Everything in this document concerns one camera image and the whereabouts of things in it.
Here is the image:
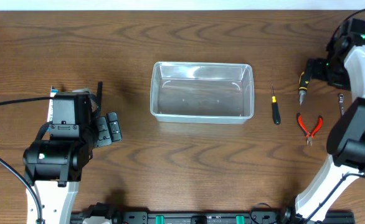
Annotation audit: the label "left black cable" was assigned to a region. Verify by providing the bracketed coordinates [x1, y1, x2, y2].
[0, 96, 54, 224]

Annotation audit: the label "thin black yellow screwdriver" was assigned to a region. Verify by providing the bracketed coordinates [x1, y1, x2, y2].
[271, 85, 281, 125]

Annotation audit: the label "silver wrench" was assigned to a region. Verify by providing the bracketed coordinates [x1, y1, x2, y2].
[338, 93, 345, 116]

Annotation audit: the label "red handled pliers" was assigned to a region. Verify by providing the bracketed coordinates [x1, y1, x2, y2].
[296, 113, 324, 146]

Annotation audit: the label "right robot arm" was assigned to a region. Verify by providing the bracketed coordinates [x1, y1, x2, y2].
[279, 33, 365, 223]

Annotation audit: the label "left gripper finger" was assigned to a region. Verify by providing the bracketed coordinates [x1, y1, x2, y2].
[107, 112, 122, 142]
[95, 116, 112, 148]

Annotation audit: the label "blue white screwdriver box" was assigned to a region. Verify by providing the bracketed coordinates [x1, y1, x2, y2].
[47, 86, 59, 122]

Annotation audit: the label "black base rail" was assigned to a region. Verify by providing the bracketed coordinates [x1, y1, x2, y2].
[70, 202, 356, 224]

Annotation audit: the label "stubby yellow black screwdriver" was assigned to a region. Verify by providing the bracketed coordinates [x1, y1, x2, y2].
[298, 72, 310, 105]

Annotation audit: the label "clear plastic container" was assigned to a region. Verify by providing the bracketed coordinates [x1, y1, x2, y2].
[150, 62, 255, 124]

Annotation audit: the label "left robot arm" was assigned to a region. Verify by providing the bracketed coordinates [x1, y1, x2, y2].
[24, 112, 122, 223]

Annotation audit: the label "small black orange hammer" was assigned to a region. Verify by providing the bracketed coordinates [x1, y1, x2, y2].
[92, 82, 103, 117]

